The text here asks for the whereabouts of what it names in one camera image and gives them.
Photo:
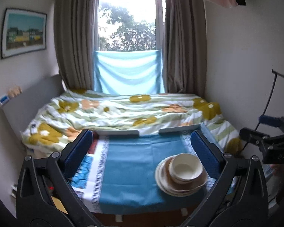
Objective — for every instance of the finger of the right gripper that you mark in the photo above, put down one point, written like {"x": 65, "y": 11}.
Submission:
{"x": 270, "y": 121}
{"x": 254, "y": 137}

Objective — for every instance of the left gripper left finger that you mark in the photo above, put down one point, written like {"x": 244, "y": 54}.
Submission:
{"x": 45, "y": 197}

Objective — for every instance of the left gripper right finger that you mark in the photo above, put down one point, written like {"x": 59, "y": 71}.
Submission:
{"x": 239, "y": 195}

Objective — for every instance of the small white ribbed bowl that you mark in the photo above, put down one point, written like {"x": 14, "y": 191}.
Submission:
{"x": 185, "y": 159}

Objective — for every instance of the yellow duck cartoon plate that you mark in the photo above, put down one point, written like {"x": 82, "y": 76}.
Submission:
{"x": 160, "y": 175}

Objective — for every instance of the cream ceramic bowl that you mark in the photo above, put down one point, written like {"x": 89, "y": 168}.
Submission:
{"x": 184, "y": 175}

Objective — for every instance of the brown wavy-edge bowl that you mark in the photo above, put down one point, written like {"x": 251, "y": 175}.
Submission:
{"x": 200, "y": 181}

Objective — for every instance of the floral bed quilt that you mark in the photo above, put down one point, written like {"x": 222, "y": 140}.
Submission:
{"x": 61, "y": 119}

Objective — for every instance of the grey headboard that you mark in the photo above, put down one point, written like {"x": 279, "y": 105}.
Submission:
{"x": 20, "y": 110}

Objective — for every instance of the right brown curtain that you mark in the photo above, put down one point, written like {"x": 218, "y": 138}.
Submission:
{"x": 184, "y": 48}

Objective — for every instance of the brown curtain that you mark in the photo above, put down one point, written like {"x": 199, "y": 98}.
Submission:
{"x": 74, "y": 41}
{"x": 184, "y": 48}

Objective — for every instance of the light blue window cloth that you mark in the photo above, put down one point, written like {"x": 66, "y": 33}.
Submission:
{"x": 128, "y": 73}

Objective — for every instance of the framed landscape picture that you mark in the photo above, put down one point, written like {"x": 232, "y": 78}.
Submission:
{"x": 23, "y": 31}

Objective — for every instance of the window with trees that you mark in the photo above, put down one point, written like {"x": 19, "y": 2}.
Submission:
{"x": 129, "y": 25}

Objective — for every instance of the left brown curtain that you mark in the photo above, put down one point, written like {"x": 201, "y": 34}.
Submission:
{"x": 74, "y": 41}

